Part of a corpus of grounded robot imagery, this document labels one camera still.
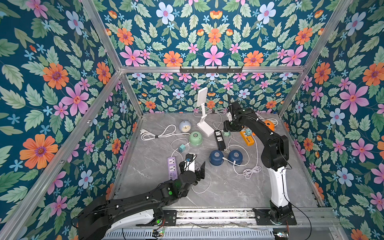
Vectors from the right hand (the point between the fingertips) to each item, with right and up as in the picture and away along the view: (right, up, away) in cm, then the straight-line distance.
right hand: (232, 126), depth 97 cm
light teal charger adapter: (-33, -14, -1) cm, 36 cm away
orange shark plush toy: (+27, +1, +4) cm, 27 cm away
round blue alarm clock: (-32, 0, +6) cm, 33 cm away
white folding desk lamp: (-20, +18, -8) cm, 28 cm away
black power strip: (-8, -9, +4) cm, 13 cm away
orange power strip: (+12, -9, +4) cm, 16 cm away
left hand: (-20, -19, -20) cm, 34 cm away
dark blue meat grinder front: (0, -17, -13) cm, 21 cm away
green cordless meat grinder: (-24, -8, -4) cm, 26 cm away
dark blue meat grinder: (-12, -18, -13) cm, 25 cm away
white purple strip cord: (-44, -3, +11) cm, 46 cm away
